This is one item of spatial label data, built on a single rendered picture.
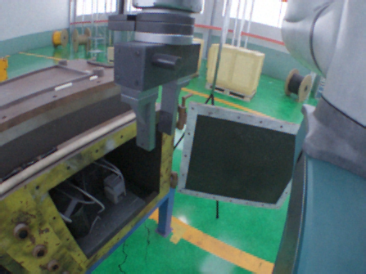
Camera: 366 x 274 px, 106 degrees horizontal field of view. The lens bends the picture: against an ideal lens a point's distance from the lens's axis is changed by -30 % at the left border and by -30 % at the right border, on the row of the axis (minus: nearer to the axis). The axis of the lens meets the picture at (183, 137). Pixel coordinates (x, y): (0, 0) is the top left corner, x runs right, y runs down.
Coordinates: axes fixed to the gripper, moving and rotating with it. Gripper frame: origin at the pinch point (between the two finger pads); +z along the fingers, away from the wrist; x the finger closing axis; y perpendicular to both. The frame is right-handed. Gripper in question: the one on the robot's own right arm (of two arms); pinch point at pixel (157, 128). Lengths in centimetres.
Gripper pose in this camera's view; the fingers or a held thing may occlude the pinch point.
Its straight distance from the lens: 31.1
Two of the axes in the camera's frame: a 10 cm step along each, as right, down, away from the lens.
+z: -1.1, 8.4, 5.4
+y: 8.5, 3.6, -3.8
